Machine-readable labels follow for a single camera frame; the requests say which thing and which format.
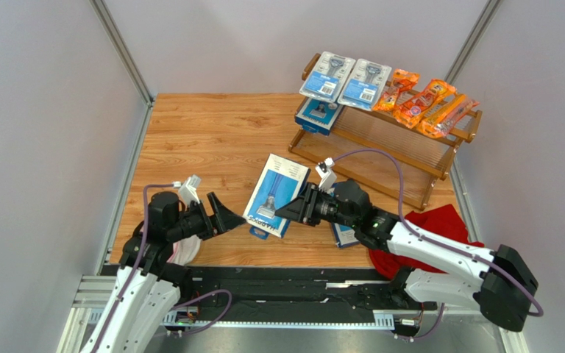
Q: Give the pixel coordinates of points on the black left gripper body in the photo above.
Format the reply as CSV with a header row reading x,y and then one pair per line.
x,y
194,221

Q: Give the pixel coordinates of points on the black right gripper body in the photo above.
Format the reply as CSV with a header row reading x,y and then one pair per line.
x,y
309,205

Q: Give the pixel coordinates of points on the blue Harry's razor box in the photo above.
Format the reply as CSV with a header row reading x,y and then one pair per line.
x,y
318,117
344,236
280,181

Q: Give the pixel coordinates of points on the orange Bic razor bag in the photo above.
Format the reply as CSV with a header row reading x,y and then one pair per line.
x,y
401,81
442,121
412,111

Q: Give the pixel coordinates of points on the clear blister razor pack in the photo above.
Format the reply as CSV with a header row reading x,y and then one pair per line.
x,y
364,85
327,77

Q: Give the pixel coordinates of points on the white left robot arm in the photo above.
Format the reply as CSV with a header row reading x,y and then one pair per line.
x,y
147,285

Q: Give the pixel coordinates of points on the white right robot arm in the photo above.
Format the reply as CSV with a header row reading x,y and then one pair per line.
x,y
497,282

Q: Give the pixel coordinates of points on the wooden two-tier shelf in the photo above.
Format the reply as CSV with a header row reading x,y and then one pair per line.
x,y
424,161

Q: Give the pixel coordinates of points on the red cloth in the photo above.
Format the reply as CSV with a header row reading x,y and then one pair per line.
x,y
444,221

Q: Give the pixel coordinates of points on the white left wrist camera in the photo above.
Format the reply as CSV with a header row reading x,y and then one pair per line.
x,y
188,190

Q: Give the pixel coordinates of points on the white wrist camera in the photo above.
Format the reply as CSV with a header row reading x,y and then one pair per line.
x,y
188,190
327,174

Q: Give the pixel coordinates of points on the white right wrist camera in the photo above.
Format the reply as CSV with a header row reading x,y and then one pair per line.
x,y
327,174

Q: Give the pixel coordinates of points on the aluminium slotted rail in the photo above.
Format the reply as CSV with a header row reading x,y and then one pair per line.
x,y
377,321

